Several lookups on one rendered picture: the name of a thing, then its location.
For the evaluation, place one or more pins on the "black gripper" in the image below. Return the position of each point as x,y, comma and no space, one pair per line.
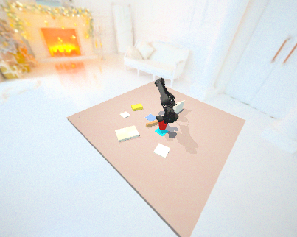
164,118

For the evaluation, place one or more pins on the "cream flat rectangular block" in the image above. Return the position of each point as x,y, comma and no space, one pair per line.
126,133

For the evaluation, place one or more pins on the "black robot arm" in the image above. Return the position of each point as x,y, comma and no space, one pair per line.
166,99

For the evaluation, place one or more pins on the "long tan wooden bar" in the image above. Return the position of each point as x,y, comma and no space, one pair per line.
151,123

